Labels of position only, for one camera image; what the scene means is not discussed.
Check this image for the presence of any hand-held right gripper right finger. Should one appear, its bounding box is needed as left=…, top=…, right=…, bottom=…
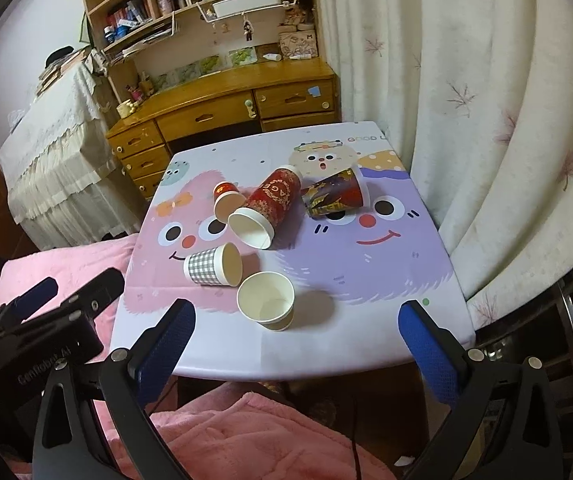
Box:
left=398, top=299, right=565, bottom=480

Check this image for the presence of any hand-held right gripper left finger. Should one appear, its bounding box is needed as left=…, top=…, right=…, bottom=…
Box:
left=31, top=298, right=197, bottom=480

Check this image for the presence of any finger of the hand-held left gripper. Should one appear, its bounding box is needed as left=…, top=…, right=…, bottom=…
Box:
left=1, top=277, right=60, bottom=322
left=60, top=267, right=126, bottom=318

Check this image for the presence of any checked paper cup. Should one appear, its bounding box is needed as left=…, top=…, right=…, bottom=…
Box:
left=183, top=241, right=244, bottom=287

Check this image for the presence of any cream paper cup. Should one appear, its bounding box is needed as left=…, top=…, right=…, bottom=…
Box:
left=236, top=271, right=296, bottom=332

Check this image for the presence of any small red paper cup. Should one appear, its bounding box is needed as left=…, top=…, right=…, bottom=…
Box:
left=212, top=181, right=247, bottom=223

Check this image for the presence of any colourful printed paper cup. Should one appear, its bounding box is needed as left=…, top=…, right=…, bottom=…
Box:
left=301, top=167, right=373, bottom=220

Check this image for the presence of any tall red paper cup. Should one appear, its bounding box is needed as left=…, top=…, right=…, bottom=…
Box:
left=227, top=166, right=304, bottom=251

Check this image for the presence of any cartoon printed table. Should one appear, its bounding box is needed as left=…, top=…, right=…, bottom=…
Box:
left=110, top=120, right=477, bottom=382

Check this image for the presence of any pink fleece blanket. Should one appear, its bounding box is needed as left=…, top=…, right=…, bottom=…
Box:
left=0, top=236, right=398, bottom=480

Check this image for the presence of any white lace cloth cover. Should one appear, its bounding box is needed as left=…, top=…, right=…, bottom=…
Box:
left=0, top=59, right=134, bottom=252

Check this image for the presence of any wooden desk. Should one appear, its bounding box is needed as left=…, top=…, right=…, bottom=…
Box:
left=105, top=56, right=342, bottom=202

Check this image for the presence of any black hat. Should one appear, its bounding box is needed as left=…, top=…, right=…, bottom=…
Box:
left=43, top=45, right=76, bottom=66

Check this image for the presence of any white leaf print curtain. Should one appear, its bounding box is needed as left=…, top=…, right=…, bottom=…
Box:
left=311, top=0, right=573, bottom=317

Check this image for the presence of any printed cardboard box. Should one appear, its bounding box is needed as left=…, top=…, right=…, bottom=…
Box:
left=278, top=29, right=318, bottom=59

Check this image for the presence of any white plastic basket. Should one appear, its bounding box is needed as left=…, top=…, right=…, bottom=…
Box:
left=210, top=0, right=283, bottom=19

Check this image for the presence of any black cable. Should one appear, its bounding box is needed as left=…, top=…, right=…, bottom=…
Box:
left=344, top=397, right=365, bottom=480

